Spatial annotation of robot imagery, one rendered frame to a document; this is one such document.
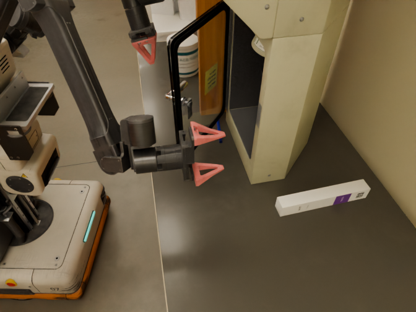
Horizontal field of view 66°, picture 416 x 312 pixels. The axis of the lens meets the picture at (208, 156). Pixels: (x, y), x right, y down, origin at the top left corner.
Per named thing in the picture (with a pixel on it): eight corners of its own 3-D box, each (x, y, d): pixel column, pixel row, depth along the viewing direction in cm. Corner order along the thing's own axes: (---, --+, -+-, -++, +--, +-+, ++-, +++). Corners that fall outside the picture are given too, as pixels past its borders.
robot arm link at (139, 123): (122, 157, 79) (101, 171, 72) (115, 111, 75) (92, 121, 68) (166, 160, 75) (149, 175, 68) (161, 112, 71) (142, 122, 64)
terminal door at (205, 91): (225, 111, 117) (230, -5, 88) (180, 166, 98) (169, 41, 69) (223, 111, 117) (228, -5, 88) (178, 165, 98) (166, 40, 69)
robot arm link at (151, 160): (132, 168, 75) (131, 178, 69) (128, 140, 72) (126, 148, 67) (162, 165, 76) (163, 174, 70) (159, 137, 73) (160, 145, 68)
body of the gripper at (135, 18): (155, 28, 95) (147, 1, 92) (153, 34, 87) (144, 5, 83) (134, 34, 96) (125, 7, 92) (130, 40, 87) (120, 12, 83)
